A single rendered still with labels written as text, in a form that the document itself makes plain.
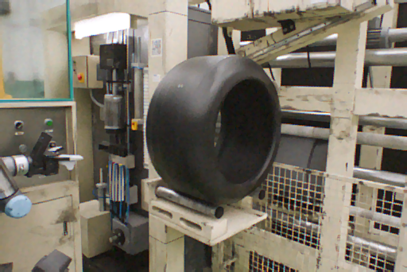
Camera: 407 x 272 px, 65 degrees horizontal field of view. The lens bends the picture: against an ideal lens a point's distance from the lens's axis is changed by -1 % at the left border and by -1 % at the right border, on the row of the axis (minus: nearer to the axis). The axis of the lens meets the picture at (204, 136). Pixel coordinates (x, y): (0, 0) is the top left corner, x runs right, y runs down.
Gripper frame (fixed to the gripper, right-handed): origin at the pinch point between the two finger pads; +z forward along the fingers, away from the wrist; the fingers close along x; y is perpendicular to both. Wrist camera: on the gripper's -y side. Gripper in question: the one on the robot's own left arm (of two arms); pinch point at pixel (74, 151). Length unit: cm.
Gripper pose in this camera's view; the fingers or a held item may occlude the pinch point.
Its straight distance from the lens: 146.8
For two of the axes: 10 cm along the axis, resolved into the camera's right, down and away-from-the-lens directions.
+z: 6.1, -1.1, 7.8
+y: -1.3, 9.6, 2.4
